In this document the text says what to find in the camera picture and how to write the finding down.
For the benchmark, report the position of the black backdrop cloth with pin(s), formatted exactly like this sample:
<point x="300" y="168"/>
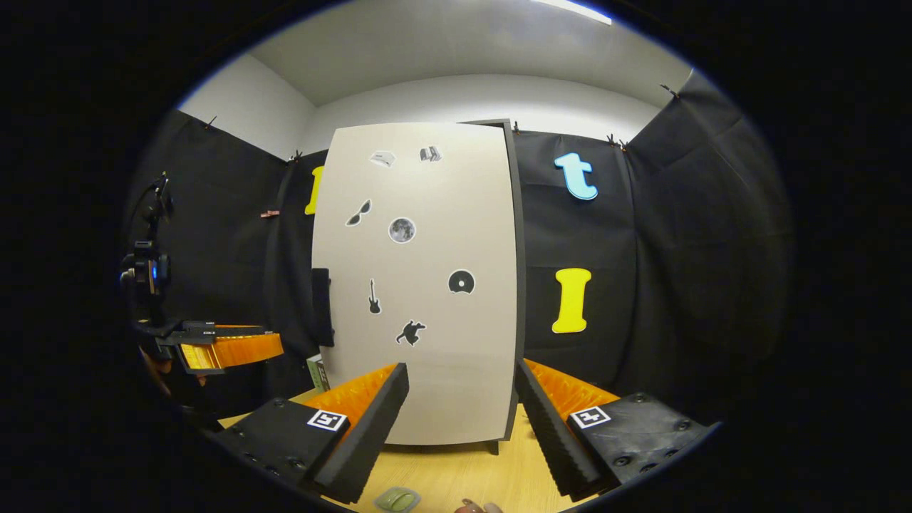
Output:
<point x="641" y="285"/>

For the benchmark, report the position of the ceiling light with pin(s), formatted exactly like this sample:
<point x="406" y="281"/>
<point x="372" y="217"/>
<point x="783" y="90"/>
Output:
<point x="573" y="10"/>

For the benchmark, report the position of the beige cabinet door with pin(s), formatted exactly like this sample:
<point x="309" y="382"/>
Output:
<point x="427" y="385"/>

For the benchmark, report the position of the small pink object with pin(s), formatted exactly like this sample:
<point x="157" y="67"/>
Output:
<point x="479" y="507"/>

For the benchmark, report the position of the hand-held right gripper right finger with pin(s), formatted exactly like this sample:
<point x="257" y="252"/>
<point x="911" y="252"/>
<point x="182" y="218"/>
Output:
<point x="552" y="431"/>

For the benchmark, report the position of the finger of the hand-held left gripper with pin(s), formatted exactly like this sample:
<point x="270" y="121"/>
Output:
<point x="228" y="332"/>
<point x="242" y="350"/>

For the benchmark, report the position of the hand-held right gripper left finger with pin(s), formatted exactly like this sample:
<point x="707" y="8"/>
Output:
<point x="370" y="431"/>

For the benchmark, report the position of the row of black cloth clips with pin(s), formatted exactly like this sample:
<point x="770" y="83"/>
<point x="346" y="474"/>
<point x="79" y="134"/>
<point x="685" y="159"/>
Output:
<point x="294" y="155"/>

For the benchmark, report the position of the grey coaster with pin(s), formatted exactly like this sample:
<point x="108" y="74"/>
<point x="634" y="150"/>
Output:
<point x="378" y="501"/>

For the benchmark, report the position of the green book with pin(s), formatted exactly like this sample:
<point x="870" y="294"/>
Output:
<point x="318" y="374"/>

